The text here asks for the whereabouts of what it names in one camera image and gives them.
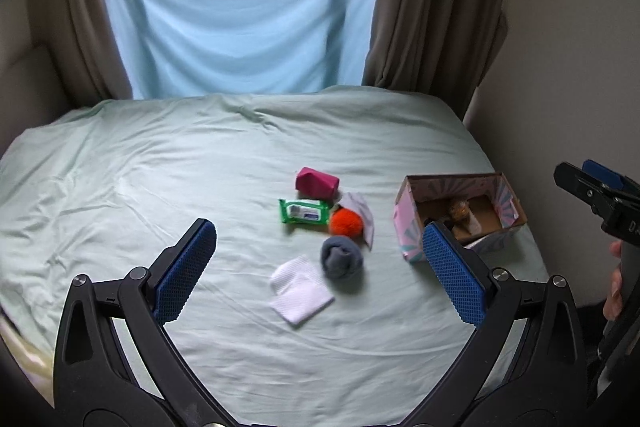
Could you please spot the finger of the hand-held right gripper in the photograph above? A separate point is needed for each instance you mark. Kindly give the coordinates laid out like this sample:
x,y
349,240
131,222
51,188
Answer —
x,y
602,173
580,187

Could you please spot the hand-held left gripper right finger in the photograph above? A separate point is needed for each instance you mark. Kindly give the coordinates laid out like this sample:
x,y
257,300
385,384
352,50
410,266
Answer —
x,y
452,274

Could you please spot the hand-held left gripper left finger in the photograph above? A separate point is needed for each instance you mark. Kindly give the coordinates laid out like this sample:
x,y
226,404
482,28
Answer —
x,y
186,269

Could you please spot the pastel patterned cardboard box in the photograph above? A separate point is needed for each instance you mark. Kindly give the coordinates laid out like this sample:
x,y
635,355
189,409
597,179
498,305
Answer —
x,y
407,227

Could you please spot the grey sock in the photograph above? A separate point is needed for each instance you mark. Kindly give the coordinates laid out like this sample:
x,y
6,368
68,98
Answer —
x,y
341,257

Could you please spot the pale grey cloth pouch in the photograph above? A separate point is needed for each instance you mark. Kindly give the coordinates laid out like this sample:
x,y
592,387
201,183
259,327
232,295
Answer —
x,y
361,207

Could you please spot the white cloth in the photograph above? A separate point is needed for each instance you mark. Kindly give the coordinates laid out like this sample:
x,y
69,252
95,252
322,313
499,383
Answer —
x,y
300,292

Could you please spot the orange pom-pom ball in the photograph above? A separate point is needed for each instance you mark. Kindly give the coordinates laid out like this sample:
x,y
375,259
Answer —
x,y
347,222

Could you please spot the green wet wipes packet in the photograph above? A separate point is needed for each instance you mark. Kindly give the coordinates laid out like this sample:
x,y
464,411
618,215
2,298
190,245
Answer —
x,y
305,213

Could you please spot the magenta pouch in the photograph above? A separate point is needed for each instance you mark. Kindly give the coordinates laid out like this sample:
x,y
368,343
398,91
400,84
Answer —
x,y
316,183

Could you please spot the person's right hand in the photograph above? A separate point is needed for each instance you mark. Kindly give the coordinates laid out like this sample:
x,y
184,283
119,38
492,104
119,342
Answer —
x,y
612,292

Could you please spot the small brown toy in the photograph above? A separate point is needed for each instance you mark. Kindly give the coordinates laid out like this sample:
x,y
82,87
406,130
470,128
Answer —
x,y
459,213

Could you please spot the brown curtain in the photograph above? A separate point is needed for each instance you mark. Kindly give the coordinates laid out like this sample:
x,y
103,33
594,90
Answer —
x,y
75,7
440,7

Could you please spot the beige headboard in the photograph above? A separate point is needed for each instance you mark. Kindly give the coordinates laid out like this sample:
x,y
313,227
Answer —
x,y
30,97

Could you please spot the light blue hanging cloth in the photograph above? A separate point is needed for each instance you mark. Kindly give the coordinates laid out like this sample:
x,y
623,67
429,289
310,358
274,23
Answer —
x,y
235,22

